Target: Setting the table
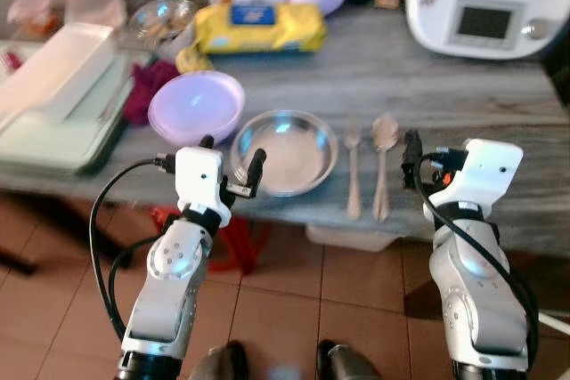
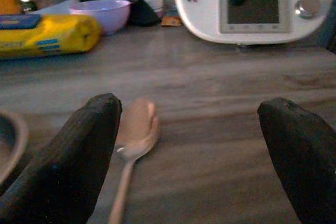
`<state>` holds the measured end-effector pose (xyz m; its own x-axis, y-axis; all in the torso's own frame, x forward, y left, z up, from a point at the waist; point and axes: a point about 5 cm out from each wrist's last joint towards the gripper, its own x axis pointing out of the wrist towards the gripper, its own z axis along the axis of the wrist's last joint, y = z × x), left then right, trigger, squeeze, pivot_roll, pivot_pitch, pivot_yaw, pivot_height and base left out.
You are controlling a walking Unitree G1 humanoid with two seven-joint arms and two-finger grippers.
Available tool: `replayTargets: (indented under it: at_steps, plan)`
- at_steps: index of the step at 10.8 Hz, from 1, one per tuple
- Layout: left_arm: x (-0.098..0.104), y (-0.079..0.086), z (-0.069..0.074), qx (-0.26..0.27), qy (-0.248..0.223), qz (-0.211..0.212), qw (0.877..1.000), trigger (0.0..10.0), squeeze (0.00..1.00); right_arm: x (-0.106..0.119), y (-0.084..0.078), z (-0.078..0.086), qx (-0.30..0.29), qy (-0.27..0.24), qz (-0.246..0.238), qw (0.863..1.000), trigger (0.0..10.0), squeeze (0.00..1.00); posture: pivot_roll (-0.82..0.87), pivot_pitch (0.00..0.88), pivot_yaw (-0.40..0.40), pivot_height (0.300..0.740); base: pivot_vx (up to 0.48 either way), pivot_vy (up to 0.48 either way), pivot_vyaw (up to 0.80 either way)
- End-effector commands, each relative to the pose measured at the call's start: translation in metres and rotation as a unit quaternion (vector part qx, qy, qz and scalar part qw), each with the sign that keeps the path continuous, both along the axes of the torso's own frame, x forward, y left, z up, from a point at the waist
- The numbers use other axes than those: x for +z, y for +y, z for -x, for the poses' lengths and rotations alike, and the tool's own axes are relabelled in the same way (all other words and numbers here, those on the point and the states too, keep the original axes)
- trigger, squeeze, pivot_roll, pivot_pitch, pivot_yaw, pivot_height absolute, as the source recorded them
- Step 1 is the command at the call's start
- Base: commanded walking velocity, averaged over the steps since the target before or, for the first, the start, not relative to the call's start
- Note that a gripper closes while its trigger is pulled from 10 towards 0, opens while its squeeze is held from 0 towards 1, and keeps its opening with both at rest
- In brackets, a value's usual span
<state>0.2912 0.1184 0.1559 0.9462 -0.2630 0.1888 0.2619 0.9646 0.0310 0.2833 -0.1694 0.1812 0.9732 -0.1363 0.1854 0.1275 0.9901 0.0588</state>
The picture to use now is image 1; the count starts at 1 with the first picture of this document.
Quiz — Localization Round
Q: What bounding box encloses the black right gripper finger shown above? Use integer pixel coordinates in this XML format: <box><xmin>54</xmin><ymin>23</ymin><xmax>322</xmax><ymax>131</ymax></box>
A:
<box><xmin>402</xmin><ymin>128</ymin><xmax>424</xmax><ymax>190</ymax></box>

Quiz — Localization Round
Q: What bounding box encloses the steel spoon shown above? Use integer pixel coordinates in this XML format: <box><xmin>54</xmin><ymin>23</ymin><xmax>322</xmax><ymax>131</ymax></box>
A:
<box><xmin>370</xmin><ymin>112</ymin><xmax>402</xmax><ymax>223</ymax></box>

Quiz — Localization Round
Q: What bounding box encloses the round steel plate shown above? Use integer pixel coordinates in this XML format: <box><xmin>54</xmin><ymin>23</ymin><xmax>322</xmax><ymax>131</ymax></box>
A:
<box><xmin>231</xmin><ymin>110</ymin><xmax>340</xmax><ymax>198</ymax></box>

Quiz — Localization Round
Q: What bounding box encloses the red plastic stool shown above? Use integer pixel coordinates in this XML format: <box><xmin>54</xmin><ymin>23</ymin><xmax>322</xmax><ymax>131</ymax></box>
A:
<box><xmin>147</xmin><ymin>206</ymin><xmax>273</xmax><ymax>275</ymax></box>

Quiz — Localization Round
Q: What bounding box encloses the steel fork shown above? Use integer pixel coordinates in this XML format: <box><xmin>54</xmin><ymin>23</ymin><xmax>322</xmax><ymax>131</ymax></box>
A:
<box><xmin>343</xmin><ymin>126</ymin><xmax>364</xmax><ymax>222</ymax></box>

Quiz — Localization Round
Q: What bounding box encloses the magenta cloth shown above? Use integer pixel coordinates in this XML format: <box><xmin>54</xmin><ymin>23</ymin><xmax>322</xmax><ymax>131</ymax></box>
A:
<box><xmin>122</xmin><ymin>60</ymin><xmax>184</xmax><ymax>126</ymax></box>

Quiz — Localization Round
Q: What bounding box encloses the small yellow pouch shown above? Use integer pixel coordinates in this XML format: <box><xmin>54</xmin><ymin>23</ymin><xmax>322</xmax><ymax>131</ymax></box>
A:
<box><xmin>175</xmin><ymin>42</ymin><xmax>216</xmax><ymax>75</ymax></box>

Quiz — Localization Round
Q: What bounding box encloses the white plastic storage container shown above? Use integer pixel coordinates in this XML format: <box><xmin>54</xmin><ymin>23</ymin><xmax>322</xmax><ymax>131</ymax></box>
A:
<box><xmin>305</xmin><ymin>223</ymin><xmax>398</xmax><ymax>253</ymax></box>

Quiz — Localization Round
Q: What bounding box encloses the yellow package with blue label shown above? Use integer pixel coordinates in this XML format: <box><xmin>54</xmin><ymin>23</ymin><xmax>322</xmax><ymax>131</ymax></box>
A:
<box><xmin>193</xmin><ymin>2</ymin><xmax>328</xmax><ymax>55</ymax></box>

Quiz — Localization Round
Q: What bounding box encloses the clear glass bowl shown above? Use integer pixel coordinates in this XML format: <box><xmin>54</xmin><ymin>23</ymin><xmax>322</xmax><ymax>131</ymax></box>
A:
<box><xmin>127</xmin><ymin>0</ymin><xmax>200</xmax><ymax>48</ymax></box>

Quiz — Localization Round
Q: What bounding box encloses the pale green tray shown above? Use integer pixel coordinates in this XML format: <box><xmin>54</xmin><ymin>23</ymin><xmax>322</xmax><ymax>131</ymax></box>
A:
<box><xmin>0</xmin><ymin>42</ymin><xmax>136</xmax><ymax>175</ymax></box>

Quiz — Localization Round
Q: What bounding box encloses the long white box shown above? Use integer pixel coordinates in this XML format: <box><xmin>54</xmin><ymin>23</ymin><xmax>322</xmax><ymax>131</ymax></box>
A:
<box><xmin>0</xmin><ymin>22</ymin><xmax>118</xmax><ymax>128</ymax></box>

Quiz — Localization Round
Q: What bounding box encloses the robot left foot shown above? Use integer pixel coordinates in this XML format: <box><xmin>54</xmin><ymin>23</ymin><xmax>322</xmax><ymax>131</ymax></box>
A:
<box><xmin>185</xmin><ymin>340</ymin><xmax>251</xmax><ymax>380</ymax></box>

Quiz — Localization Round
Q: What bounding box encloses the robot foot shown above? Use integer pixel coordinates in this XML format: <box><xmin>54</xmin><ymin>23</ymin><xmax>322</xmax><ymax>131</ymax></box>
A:
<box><xmin>185</xmin><ymin>340</ymin><xmax>251</xmax><ymax>380</ymax></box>
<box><xmin>315</xmin><ymin>339</ymin><xmax>385</xmax><ymax>380</ymax></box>

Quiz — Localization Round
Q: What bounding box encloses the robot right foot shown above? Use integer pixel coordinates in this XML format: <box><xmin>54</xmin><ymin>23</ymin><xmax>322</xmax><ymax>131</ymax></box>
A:
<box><xmin>315</xmin><ymin>339</ymin><xmax>385</xmax><ymax>380</ymax></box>

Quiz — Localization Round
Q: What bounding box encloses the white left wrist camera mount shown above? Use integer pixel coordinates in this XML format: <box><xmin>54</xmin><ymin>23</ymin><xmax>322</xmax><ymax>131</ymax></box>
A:
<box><xmin>174</xmin><ymin>146</ymin><xmax>235</xmax><ymax>228</ymax></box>

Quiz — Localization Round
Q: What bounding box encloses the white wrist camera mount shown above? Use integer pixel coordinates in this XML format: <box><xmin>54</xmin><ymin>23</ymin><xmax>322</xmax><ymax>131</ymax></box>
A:
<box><xmin>442</xmin><ymin>138</ymin><xmax>525</xmax><ymax>213</ymax></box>
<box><xmin>174</xmin><ymin>146</ymin><xmax>235</xmax><ymax>228</ymax></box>

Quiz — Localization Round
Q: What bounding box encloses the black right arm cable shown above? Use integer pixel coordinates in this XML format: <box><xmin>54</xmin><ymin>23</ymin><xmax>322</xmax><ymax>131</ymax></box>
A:
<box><xmin>412</xmin><ymin>150</ymin><xmax>542</xmax><ymax>368</ymax></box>

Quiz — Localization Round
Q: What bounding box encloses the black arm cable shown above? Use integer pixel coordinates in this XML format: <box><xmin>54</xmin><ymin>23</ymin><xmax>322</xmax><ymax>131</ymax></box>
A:
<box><xmin>412</xmin><ymin>150</ymin><xmax>542</xmax><ymax>368</ymax></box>
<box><xmin>87</xmin><ymin>155</ymin><xmax>179</xmax><ymax>342</ymax></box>

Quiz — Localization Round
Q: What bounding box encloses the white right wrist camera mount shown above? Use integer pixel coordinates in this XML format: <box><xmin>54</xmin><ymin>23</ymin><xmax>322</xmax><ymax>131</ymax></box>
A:
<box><xmin>442</xmin><ymin>138</ymin><xmax>525</xmax><ymax>213</ymax></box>

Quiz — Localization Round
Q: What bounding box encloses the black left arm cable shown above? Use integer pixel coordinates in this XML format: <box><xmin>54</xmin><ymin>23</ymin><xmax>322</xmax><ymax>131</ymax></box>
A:
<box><xmin>87</xmin><ymin>155</ymin><xmax>179</xmax><ymax>342</ymax></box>

